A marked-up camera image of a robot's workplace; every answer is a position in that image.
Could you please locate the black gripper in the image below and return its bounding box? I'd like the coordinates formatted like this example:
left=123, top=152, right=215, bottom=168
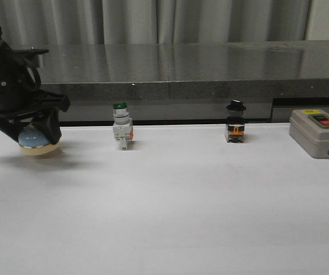
left=0, top=41, right=70, bottom=144

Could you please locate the blue call bell cream base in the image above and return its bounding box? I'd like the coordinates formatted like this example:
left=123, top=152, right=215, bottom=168
left=18, top=127, right=60, bottom=156

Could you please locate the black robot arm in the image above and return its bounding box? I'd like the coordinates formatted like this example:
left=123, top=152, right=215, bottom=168
left=0, top=27, right=70, bottom=144

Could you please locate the grey curtain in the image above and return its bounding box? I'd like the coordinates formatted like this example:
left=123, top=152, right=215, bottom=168
left=0, top=1, right=329, bottom=45

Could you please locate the dark grey stone counter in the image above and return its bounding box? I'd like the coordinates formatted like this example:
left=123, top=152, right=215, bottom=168
left=39, top=41, right=329, bottom=125

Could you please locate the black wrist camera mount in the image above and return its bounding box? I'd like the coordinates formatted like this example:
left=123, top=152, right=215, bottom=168
left=13, top=48, right=49, bottom=68

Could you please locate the green pushbutton switch white body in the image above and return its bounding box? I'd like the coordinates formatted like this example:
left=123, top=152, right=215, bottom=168
left=113, top=102, right=133, bottom=150

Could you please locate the black selector switch orange body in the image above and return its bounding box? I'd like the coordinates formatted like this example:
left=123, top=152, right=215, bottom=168
left=225, top=100, right=246, bottom=143

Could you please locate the grey switch box red button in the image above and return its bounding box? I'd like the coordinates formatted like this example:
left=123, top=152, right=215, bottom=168
left=290, top=109, right=329, bottom=159

